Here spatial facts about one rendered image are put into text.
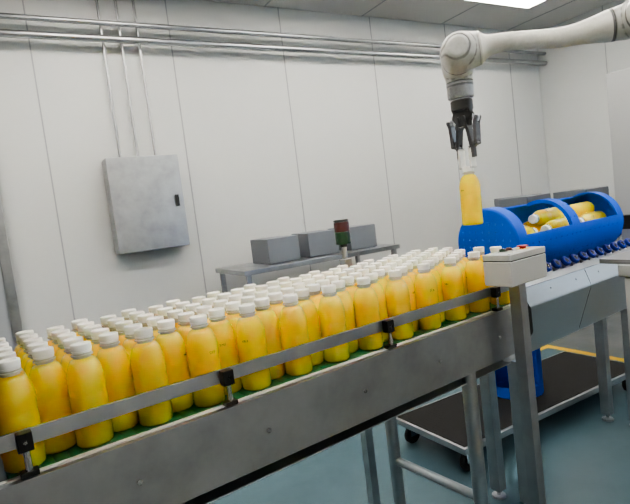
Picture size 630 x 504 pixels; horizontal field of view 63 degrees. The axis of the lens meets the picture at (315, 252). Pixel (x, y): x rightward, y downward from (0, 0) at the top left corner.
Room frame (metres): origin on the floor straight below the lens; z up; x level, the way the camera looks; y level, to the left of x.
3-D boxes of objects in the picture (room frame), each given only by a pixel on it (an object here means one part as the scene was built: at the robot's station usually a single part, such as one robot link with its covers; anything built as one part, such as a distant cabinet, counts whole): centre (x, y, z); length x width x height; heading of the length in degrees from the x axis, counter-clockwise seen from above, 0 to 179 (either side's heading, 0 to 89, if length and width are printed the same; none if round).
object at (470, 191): (1.80, -0.56, 1.28); 0.07 x 0.07 x 0.19
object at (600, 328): (2.68, -1.45, 0.31); 0.06 x 0.06 x 0.63; 35
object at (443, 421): (2.86, -1.09, 0.08); 1.50 x 0.52 x 0.15; 120
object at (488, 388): (2.11, -0.65, 0.31); 0.06 x 0.06 x 0.63; 35
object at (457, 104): (1.80, -0.56, 1.58); 0.08 x 0.07 x 0.09; 35
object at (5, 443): (1.33, -0.04, 0.96); 1.60 x 0.01 x 0.03; 125
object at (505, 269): (1.66, -0.64, 1.05); 0.20 x 0.10 x 0.10; 125
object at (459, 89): (1.80, -0.56, 1.65); 0.09 x 0.09 x 0.06
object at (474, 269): (1.74, -0.53, 0.99); 0.07 x 0.07 x 0.19
